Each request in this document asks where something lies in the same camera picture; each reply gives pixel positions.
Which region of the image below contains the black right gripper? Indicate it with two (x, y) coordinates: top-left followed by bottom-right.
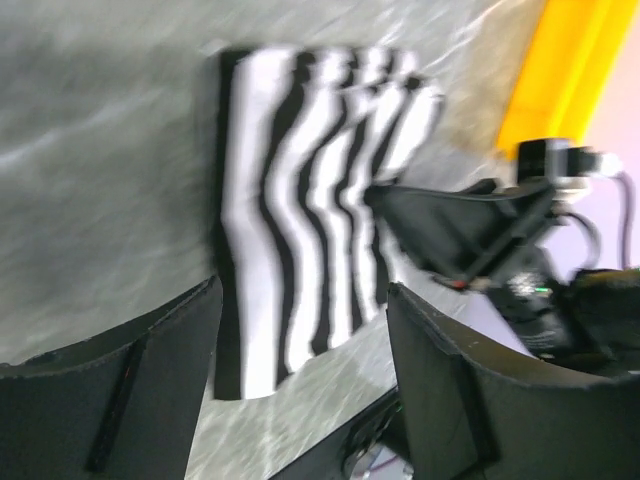
(367, 179), (610, 360)

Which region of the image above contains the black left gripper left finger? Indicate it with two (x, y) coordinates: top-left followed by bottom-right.
(1, 277), (222, 479)

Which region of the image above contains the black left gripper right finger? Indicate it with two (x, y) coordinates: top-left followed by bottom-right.
(387, 283), (639, 479)

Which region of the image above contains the black white striped top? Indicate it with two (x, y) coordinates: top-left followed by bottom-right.
(212, 45), (444, 401)

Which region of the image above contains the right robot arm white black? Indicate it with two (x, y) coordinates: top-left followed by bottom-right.
(365, 178), (639, 375)

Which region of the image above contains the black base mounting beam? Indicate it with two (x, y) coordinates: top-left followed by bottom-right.
(271, 387), (411, 480)

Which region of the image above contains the yellow plastic tray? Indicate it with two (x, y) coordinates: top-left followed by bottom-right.
(496, 0), (639, 160)

